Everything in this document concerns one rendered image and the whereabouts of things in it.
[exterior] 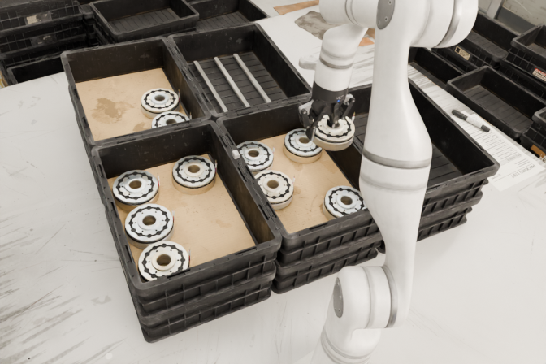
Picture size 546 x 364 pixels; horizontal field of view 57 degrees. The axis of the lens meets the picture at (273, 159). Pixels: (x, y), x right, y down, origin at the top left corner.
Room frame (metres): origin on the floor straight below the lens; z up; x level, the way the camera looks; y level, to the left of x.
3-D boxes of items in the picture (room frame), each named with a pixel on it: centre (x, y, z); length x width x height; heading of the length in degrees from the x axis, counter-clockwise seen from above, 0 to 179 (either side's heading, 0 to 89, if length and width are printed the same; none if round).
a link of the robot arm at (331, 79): (0.88, -0.09, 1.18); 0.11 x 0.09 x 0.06; 31
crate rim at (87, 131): (1.04, 0.39, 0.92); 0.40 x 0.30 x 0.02; 31
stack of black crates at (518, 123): (1.87, -0.96, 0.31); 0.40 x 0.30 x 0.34; 40
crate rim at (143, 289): (0.70, 0.18, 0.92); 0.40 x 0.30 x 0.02; 31
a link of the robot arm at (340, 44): (0.87, -0.11, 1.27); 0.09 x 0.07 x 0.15; 104
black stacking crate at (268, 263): (0.70, 0.18, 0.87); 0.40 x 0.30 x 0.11; 31
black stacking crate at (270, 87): (1.19, 0.13, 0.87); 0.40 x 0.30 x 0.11; 31
